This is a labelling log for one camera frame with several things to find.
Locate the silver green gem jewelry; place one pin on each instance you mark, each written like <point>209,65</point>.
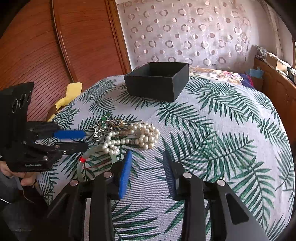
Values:
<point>107,126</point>

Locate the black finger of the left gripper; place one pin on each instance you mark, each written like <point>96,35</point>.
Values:
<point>67,148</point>

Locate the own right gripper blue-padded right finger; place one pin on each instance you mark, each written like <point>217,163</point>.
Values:
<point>174,177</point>

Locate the floral bed quilt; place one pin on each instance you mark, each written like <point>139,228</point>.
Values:
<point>214,74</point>

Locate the wooden side cabinet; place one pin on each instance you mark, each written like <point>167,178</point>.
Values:
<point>281,92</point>

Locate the grey sleeve forearm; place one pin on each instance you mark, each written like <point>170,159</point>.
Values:
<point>11,190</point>

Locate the palm leaf print cloth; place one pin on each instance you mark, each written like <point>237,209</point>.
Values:
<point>216,130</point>

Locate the person's left hand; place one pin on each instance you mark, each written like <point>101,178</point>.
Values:
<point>28,179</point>

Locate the dark blue blanket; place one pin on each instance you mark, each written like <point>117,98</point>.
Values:
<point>246,81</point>

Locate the brown wooden wardrobe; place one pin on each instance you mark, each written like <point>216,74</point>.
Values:
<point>55,43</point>

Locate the yellow plush toy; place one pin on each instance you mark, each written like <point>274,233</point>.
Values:
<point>73,90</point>

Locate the pale green jade bangle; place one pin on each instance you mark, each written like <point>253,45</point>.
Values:
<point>94,158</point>

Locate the black square jewelry box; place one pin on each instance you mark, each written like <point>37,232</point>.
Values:
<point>158,80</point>

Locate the pink circle pattern curtain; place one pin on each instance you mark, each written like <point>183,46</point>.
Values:
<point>207,34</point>

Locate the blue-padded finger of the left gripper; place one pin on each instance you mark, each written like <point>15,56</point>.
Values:
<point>69,134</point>

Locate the clutter on cabinet top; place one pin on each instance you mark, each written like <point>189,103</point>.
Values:
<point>275,63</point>

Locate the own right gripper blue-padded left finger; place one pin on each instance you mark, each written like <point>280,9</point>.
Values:
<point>125,174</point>

